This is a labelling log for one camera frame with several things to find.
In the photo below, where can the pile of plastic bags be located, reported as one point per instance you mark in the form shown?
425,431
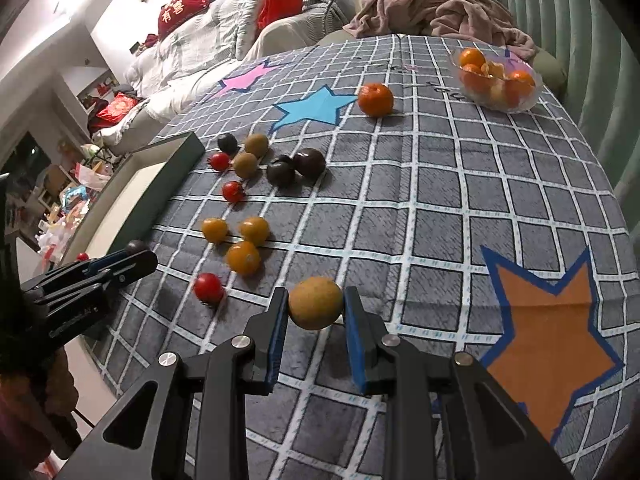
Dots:
70,205

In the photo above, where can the pink blanket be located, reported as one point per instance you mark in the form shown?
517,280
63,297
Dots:
425,10

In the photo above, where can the yellow cherry tomato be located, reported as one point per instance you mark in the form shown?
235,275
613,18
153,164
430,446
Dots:
254,230
243,258
215,229

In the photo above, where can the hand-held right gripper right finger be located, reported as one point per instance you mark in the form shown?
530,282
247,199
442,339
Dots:
356,345

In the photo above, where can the brown longan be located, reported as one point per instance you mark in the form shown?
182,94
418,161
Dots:
315,310
245,165
257,144

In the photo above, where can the large red cushion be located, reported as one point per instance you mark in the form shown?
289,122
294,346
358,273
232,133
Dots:
184,2

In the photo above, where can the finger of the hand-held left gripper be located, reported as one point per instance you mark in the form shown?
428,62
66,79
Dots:
85,267
135,270

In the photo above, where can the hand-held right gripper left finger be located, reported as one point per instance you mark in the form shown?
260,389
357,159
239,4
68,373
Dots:
277,345

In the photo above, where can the plain red cushion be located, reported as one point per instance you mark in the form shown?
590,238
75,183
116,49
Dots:
277,7

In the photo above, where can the dark green box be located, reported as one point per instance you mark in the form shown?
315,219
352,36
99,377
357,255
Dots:
150,195

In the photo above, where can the dark purple passion fruit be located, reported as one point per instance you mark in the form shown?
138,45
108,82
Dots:
280,172
229,143
136,246
309,162

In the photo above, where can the star print checked cloth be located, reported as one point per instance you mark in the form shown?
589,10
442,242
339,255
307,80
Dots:
425,185

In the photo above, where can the small red cushion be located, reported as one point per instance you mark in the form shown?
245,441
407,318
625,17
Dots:
117,108

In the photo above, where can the white quilt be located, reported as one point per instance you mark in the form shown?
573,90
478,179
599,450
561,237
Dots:
200,45

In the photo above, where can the grey striped pillow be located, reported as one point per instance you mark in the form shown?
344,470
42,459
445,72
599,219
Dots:
245,25

